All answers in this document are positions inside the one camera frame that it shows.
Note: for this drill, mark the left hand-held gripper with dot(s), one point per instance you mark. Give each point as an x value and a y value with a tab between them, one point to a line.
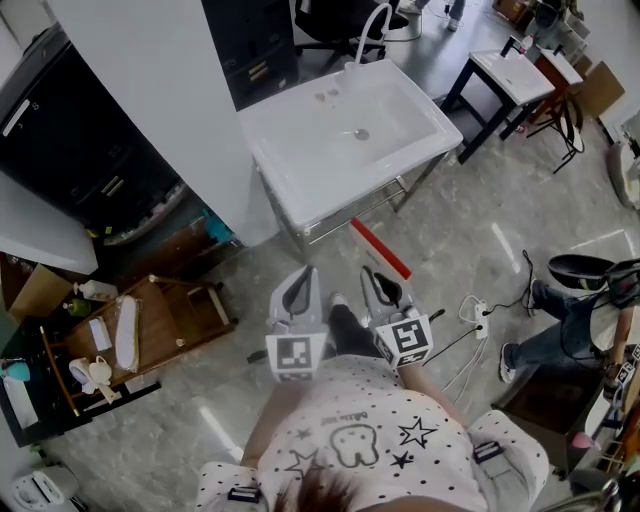
295	355

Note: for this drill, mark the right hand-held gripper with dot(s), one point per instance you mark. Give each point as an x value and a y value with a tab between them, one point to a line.
405	340

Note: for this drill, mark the red and white squeegee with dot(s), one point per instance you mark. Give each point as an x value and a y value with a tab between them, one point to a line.
381	249

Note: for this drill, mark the white sink basin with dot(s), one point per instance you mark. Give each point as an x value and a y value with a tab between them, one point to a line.
310	165

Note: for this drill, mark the person's left forearm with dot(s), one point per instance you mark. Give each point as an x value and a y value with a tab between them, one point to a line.
265	425

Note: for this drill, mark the person's right forearm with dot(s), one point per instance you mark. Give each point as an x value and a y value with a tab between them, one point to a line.
430	395

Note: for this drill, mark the person's white shoe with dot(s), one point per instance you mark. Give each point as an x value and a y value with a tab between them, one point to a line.
338	300

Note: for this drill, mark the person's black trousers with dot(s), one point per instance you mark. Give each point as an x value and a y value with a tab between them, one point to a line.
347	330

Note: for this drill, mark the white power strip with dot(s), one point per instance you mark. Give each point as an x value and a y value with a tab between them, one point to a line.
481	320

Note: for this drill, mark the person's spotted white shirt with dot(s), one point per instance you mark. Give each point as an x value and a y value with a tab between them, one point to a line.
350	395

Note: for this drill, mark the teal plastic bag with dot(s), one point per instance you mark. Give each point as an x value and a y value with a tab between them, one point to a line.
216	227

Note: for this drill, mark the wooden trolley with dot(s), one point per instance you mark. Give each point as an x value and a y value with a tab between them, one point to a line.
160	325

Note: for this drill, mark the white oblong packet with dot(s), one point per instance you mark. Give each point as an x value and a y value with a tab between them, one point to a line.
127	335

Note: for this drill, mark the small white box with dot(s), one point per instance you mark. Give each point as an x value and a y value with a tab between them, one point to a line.
100	334

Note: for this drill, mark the dark wooden cabinet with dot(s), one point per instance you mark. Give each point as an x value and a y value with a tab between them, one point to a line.
545	415

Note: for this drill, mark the white soap bottle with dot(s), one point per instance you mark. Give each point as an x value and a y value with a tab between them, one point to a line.
97	290

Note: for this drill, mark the black basin stand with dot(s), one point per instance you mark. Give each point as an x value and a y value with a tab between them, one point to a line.
480	120

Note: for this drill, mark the wooden tag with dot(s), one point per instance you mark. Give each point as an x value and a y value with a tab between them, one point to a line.
111	394

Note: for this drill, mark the white ceramic teapot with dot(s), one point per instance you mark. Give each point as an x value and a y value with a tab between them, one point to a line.
101	372

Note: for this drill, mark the green bottle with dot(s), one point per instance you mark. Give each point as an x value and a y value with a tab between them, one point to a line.
79	307

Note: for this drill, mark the white tape roll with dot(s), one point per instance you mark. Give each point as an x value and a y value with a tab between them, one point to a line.
80	375

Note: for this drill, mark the black folding chair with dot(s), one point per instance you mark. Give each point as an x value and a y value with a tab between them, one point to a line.
574	131

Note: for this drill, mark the cardboard box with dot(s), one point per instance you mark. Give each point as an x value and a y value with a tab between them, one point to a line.
600	90
40	292

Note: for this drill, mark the black side table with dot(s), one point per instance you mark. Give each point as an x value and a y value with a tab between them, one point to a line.
55	425

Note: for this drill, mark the white cushion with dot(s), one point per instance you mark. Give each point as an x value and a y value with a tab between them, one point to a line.
622	175

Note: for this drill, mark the black drawer cabinet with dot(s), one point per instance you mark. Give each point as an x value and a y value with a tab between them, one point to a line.
255	45

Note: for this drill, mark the white desk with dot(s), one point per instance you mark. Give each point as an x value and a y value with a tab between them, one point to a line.
40	225

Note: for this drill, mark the white curved faucet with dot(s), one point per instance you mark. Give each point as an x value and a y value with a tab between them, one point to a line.
367	30

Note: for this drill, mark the large black cabinet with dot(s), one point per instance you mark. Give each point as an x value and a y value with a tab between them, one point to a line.
75	150

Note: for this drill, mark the black office chair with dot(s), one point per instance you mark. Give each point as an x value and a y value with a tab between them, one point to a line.
345	20

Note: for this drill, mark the black basin tap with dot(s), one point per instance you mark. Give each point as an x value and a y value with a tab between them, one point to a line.
511	46

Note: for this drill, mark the teal cup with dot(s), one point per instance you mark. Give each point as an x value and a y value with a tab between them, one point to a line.
17	371

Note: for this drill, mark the white paper sheet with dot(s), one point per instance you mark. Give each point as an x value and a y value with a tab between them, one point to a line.
20	402

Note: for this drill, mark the narrow white basin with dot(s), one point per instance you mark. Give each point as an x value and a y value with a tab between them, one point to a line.
562	65

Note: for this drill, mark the white appliance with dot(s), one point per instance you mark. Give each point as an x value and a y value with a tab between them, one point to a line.
45	492

